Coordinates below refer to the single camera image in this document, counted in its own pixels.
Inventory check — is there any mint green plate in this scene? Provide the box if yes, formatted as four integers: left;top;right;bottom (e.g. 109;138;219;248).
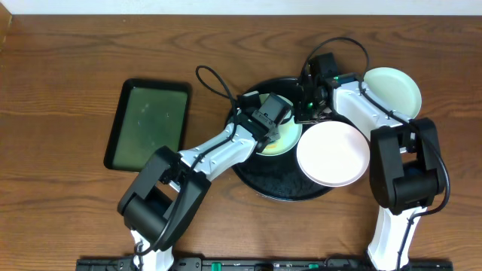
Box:
243;93;302;157
364;67;422;118

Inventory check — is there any green yellow sponge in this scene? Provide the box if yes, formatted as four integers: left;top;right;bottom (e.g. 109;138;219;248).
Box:
265;140;279;149

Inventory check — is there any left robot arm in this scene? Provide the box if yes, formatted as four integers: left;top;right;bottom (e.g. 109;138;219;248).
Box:
117;93;291;270

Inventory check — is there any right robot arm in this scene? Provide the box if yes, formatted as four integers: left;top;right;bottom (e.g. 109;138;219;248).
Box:
296;67;450;270

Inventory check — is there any black rectangular tray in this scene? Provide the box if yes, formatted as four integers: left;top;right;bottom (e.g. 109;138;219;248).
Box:
103;78;192;172

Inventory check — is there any pink plate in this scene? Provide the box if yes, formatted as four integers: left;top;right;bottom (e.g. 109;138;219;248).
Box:
296;121;370;187

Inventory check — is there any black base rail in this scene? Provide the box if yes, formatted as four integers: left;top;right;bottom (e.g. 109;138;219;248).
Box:
75;255;455;271

